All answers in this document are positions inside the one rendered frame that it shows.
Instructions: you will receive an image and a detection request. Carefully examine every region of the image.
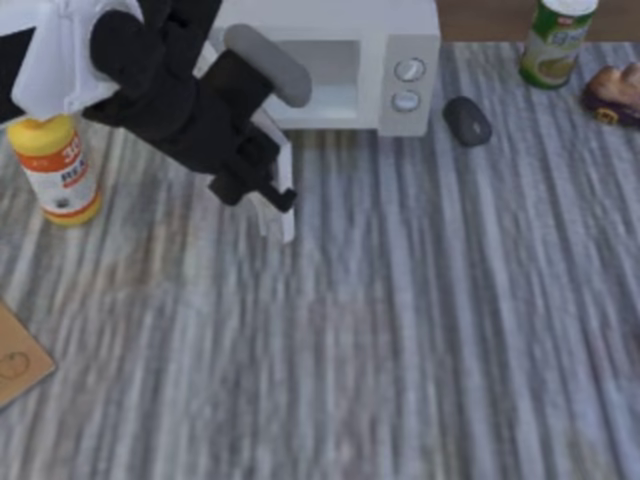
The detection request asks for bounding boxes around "white toy microwave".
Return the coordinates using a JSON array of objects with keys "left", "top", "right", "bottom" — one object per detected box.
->
[{"left": 202, "top": 0, "right": 442, "bottom": 139}]

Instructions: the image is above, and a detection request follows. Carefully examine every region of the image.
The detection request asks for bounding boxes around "yellow spray bottle white trigger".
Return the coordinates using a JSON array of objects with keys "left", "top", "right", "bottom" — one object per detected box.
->
[{"left": 6, "top": 0, "right": 147, "bottom": 229}]

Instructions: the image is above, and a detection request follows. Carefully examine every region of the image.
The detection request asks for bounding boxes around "black computer mouse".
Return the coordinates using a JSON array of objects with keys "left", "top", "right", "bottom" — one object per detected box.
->
[{"left": 442, "top": 95, "right": 494, "bottom": 148}]

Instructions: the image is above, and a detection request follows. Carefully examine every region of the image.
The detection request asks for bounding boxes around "black flat object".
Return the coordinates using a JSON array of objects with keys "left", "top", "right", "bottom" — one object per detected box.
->
[{"left": 0, "top": 25, "right": 39, "bottom": 124}]

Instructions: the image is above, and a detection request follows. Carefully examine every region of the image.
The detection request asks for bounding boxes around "wooden cutting board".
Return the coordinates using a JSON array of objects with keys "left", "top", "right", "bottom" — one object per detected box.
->
[{"left": 0, "top": 296, "right": 58, "bottom": 412}]

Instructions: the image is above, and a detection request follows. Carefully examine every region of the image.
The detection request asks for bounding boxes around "green labelled can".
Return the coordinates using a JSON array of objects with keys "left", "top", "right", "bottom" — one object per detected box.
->
[{"left": 518, "top": 0, "right": 599, "bottom": 91}]

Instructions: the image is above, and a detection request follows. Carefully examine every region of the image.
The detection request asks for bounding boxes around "bread in purple wrapper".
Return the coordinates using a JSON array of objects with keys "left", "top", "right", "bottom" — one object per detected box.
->
[{"left": 581, "top": 63, "right": 640, "bottom": 129}]

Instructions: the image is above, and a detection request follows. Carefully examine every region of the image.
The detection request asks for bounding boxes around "gray rounded wrist camera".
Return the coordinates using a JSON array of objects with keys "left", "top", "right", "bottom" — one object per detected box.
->
[{"left": 222, "top": 23, "right": 313, "bottom": 109}]

